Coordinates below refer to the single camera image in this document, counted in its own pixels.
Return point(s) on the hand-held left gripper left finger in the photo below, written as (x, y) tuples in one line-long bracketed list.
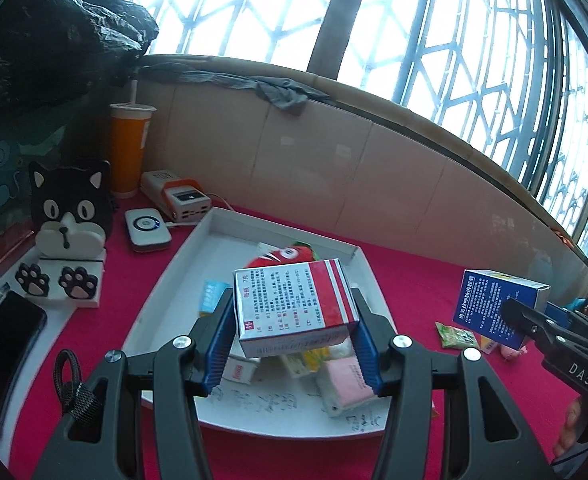
[(218, 355)]

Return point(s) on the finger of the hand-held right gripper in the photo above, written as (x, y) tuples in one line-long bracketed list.
[(579, 321), (526, 322)]

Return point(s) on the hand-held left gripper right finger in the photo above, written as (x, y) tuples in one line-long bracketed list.
[(367, 355)]

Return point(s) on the blue medicine box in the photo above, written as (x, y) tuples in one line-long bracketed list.
[(484, 300)]

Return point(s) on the white cardboard tray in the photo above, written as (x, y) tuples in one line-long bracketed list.
[(194, 270)]

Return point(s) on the red white medicine box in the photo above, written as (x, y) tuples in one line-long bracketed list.
[(294, 305)]

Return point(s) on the person's right hand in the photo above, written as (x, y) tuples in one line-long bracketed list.
[(571, 427)]

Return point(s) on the white red small box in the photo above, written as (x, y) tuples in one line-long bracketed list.
[(239, 367)]

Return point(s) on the pink tissue packet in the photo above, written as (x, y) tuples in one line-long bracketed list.
[(346, 385)]

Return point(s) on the light blue box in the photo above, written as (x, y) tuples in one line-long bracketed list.
[(211, 297)]

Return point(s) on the yellow tissue packet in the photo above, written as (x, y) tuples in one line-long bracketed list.
[(304, 362)]

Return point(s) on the green snack packet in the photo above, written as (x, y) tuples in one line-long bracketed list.
[(451, 336)]

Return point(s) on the red table cloth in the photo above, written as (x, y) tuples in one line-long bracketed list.
[(414, 280)]

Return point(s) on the red plush toy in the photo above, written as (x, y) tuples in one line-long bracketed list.
[(274, 257)]

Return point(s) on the white pocket router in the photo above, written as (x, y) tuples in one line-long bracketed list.
[(146, 225)]

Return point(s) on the orange white power bank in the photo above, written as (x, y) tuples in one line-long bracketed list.
[(184, 200)]

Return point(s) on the cardboard panel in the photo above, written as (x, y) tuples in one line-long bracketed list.
[(374, 175)]

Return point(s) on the black smartphone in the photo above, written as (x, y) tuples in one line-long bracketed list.
[(4, 355)]

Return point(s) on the black cat phone holder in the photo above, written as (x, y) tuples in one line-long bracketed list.
[(69, 200)]

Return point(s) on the orange paper cup with straw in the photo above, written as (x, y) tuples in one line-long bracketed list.
[(126, 155)]

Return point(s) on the dark red box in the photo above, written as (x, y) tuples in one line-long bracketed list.
[(6, 250)]

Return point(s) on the grey cloth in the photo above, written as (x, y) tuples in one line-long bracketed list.
[(284, 92)]

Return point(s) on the metal window grille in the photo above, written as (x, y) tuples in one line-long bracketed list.
[(254, 5)]

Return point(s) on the black plastic bag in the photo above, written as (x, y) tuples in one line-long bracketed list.
[(49, 35)]

